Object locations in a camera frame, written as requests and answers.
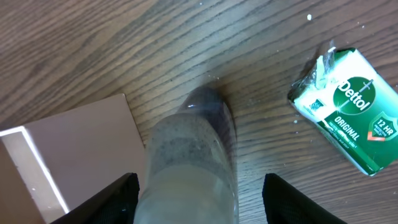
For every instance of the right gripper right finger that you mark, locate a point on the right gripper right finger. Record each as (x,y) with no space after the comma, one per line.
(284,204)

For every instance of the green Dettol soap bar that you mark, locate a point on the green Dettol soap bar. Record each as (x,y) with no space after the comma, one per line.
(352,106)

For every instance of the clear bottle with dark liquid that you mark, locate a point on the clear bottle with dark liquid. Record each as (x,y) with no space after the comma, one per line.
(191,176)

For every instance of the white cardboard box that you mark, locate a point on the white cardboard box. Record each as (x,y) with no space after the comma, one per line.
(51,166)

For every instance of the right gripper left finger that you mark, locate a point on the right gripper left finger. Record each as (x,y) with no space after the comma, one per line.
(115,204)

